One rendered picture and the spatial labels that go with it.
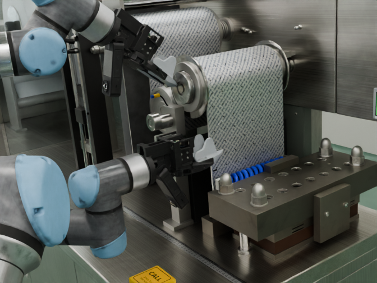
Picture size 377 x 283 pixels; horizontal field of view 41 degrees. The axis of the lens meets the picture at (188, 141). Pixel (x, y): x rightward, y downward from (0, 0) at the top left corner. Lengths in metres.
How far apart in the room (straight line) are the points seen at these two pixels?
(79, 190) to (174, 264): 0.28
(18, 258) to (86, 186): 0.37
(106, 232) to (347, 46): 0.68
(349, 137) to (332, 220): 3.21
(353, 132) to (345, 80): 3.08
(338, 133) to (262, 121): 3.20
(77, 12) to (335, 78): 0.63
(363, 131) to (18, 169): 3.77
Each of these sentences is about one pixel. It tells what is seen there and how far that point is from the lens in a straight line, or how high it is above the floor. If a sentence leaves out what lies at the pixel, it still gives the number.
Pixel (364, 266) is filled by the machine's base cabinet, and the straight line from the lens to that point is 1.26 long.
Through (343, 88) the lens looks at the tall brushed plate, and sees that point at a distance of 1.26.
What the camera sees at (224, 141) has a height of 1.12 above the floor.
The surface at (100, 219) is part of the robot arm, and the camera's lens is 1.02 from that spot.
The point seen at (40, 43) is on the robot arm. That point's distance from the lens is 0.85.
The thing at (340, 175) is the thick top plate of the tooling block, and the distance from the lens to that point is 1.21.
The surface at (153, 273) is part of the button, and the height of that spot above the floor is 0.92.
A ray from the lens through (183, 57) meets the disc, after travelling 1.16.
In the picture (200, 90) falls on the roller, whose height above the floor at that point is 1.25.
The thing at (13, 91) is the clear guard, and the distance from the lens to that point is 2.01.
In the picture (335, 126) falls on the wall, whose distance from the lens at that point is 4.43.
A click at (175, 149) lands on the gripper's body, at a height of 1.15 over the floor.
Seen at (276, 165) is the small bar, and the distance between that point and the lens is 1.22.
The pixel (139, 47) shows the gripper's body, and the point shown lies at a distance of 1.07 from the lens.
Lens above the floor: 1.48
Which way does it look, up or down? 18 degrees down
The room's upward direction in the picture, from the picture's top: 5 degrees counter-clockwise
